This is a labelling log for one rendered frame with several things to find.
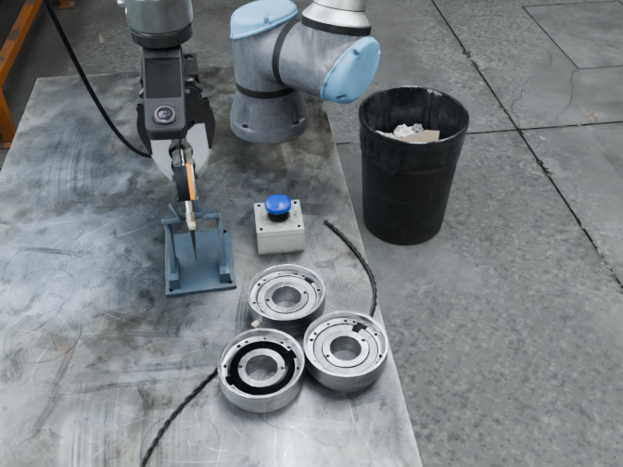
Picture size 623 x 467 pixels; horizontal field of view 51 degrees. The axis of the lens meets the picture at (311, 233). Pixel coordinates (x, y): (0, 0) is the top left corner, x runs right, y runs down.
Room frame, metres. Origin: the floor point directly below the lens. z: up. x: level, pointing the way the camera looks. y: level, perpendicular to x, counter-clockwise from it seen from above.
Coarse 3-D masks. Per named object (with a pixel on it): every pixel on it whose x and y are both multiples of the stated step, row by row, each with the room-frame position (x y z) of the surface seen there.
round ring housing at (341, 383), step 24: (336, 312) 0.57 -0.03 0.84; (312, 336) 0.54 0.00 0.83; (336, 336) 0.54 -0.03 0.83; (360, 336) 0.54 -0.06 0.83; (384, 336) 0.53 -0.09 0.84; (312, 360) 0.50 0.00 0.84; (336, 360) 0.50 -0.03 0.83; (360, 360) 0.50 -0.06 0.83; (384, 360) 0.50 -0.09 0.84; (336, 384) 0.47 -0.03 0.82; (360, 384) 0.47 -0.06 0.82
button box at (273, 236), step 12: (264, 216) 0.76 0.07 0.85; (276, 216) 0.76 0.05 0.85; (288, 216) 0.76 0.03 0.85; (300, 216) 0.76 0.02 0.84; (264, 228) 0.74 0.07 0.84; (276, 228) 0.74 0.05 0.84; (288, 228) 0.74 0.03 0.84; (300, 228) 0.74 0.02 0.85; (264, 240) 0.73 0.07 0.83; (276, 240) 0.73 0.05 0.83; (288, 240) 0.73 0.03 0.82; (300, 240) 0.73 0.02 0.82; (264, 252) 0.73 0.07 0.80; (276, 252) 0.73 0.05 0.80
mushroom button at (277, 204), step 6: (270, 198) 0.77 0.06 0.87; (276, 198) 0.77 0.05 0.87; (282, 198) 0.77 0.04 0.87; (288, 198) 0.77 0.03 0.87; (264, 204) 0.76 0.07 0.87; (270, 204) 0.76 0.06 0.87; (276, 204) 0.76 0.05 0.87; (282, 204) 0.76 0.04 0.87; (288, 204) 0.76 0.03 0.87; (270, 210) 0.75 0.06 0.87; (276, 210) 0.75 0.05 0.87; (282, 210) 0.75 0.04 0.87
